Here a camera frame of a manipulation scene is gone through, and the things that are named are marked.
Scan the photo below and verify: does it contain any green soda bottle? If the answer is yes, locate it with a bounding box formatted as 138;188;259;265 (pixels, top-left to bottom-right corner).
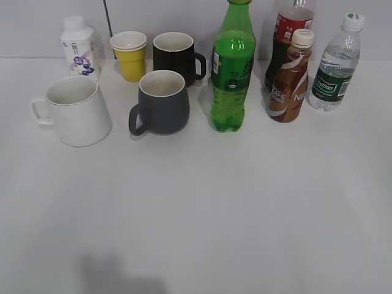
211;1;256;132

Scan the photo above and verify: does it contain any white ceramic mug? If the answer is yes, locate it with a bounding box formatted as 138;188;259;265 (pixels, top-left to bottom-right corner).
30;76;112;148

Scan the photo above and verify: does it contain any yellow paper cup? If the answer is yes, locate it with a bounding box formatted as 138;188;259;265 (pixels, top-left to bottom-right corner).
110;31;147;82

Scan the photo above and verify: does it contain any grey ceramic mug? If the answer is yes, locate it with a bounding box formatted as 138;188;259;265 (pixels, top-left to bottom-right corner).
129;70;190;136

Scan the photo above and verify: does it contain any black ceramic mug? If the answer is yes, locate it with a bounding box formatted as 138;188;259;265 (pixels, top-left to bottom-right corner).
153;32;206;87

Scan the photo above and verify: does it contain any brown coffee drink bottle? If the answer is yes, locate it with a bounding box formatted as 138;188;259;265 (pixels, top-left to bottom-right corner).
268;29;314;123

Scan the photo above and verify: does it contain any dark cola bottle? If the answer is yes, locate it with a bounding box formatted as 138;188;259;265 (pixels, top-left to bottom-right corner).
265;0;314;91

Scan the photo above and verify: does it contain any white yogurt bottle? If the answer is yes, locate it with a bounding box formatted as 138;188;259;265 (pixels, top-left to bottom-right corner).
61;15;102;80

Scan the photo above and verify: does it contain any clear water bottle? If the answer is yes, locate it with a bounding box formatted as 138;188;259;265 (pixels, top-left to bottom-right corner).
309;12;364;111

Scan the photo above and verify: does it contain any black vertical cable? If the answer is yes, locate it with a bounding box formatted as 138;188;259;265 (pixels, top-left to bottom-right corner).
103;0;113;38

